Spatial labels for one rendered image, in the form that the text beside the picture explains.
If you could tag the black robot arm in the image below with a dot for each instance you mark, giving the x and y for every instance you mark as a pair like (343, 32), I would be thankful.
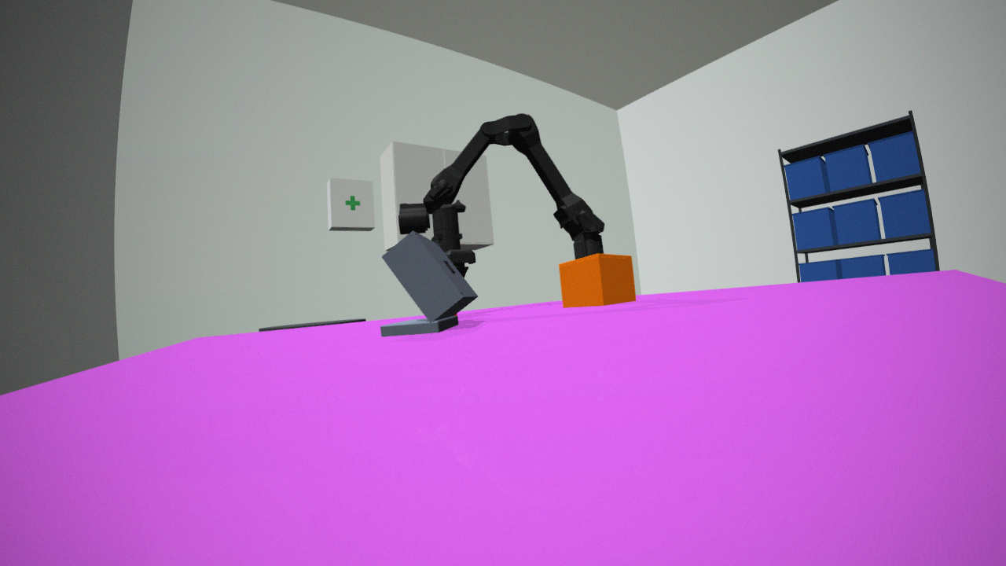
(573, 213)

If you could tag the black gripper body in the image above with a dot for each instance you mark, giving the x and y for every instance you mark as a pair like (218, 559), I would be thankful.
(450, 242)

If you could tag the grey sloped panel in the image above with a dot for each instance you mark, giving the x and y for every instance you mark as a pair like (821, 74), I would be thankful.
(433, 282)

